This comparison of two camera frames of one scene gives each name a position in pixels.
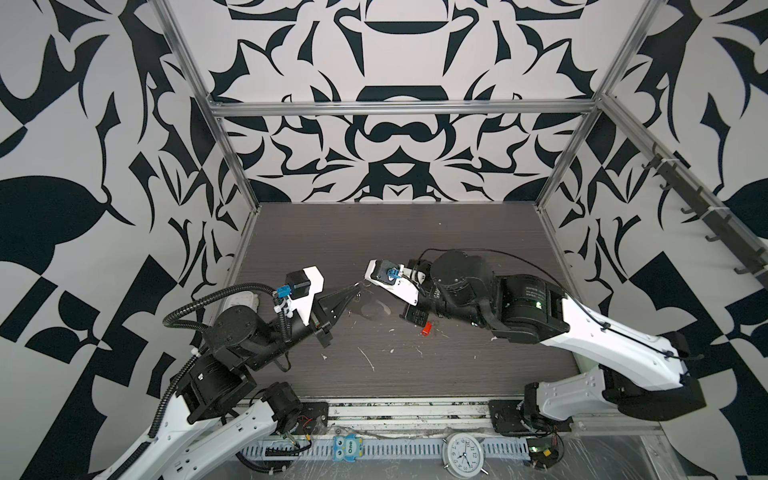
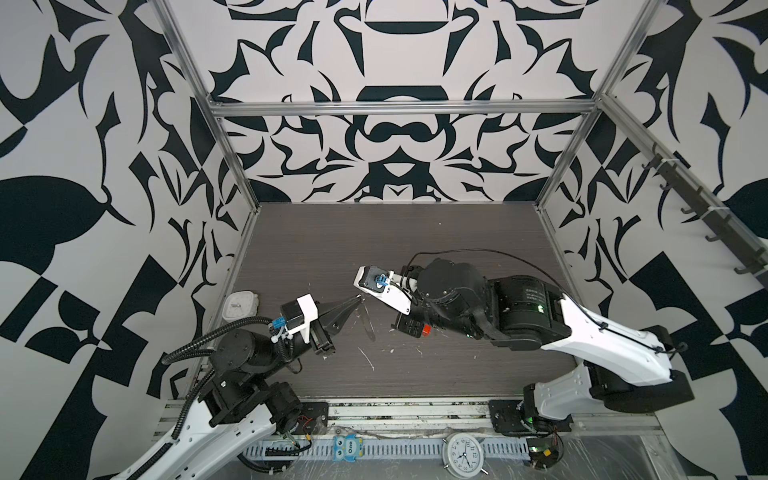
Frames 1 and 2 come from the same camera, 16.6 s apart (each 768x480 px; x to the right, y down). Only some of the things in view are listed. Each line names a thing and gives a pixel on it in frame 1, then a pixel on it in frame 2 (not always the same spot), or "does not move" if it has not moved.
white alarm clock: [463, 454] does not move
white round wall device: [246, 298] does not move
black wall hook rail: [744, 249] does not move
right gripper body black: [430, 301] -> [411, 322]
